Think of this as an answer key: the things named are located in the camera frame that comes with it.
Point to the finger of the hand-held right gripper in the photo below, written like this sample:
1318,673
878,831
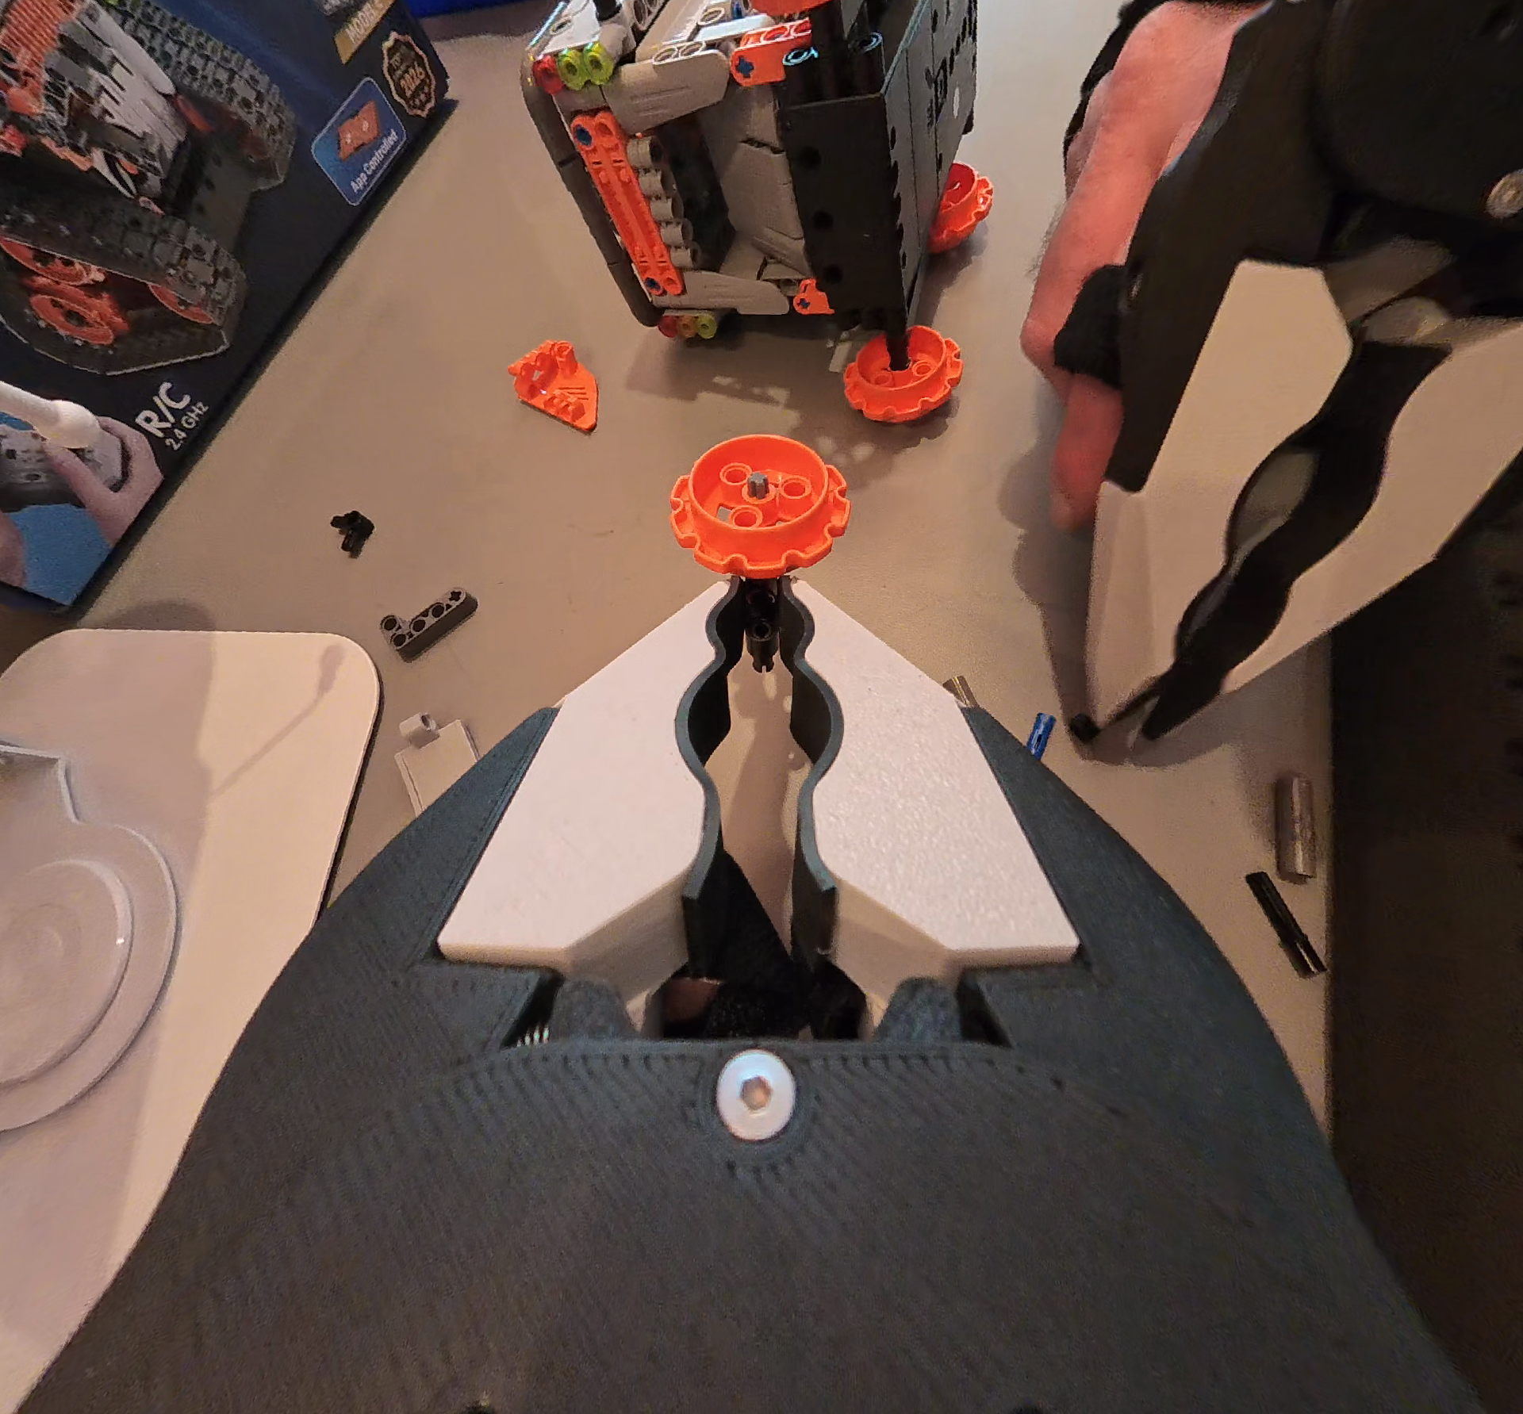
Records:
1404,510
1142,593

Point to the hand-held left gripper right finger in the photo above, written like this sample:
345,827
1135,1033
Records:
940,831

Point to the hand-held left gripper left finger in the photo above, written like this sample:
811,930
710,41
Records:
583,831

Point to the black axle connector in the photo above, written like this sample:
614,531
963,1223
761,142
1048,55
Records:
761,622

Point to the orange toy wheel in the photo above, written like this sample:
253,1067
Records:
714,521

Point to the black grey building block vehicle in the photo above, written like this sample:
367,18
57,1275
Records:
844,164

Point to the small blue pin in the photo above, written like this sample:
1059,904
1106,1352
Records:
1039,733

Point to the light grey flat panel piece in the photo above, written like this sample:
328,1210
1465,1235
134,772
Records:
435,754

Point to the dark grey angled beam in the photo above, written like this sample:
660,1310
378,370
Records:
429,619

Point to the thin black axle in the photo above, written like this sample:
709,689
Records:
1285,923

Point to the small black pin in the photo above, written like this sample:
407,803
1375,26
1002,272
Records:
354,529

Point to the orange triangular panel piece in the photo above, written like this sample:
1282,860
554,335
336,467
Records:
557,384

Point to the black perforated mat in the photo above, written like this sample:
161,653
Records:
1427,961

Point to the clear disc holder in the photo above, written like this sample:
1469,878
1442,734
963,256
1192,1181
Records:
59,961

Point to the dark blue toy kit box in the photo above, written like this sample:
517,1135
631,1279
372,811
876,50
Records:
178,189

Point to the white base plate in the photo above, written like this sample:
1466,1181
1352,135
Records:
238,748

